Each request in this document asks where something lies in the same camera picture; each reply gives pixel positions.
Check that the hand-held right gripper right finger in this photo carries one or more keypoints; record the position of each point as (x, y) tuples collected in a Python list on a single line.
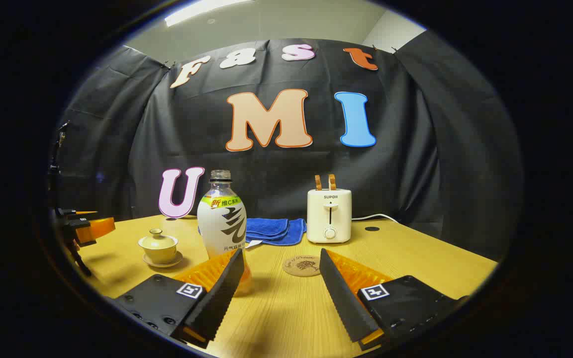
[(343, 298)]

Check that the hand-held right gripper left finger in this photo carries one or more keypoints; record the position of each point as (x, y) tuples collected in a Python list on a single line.
[(219, 293)]

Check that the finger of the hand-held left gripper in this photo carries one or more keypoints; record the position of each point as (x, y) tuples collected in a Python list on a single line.
[(80, 213), (98, 228)]

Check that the round cork coaster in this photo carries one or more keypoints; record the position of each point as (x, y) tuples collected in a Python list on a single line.
[(299, 266)]

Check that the cream teacup lid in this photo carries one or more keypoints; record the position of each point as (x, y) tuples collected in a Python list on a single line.
[(157, 239)]

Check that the clear water bottle white label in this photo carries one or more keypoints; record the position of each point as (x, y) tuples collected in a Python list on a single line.
[(222, 219)]

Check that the cream ceramic saucer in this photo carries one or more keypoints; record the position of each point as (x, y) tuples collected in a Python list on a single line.
[(173, 262)]

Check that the blue folded towel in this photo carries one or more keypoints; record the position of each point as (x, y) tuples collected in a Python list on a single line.
[(274, 229)]

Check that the white toaster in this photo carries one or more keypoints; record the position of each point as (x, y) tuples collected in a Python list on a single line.
[(329, 214)]

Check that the toast bread slice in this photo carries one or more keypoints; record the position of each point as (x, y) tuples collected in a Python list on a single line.
[(318, 182), (333, 182)]

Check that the black backdrop cloth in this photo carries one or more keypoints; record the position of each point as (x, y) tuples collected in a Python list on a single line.
[(286, 169)]

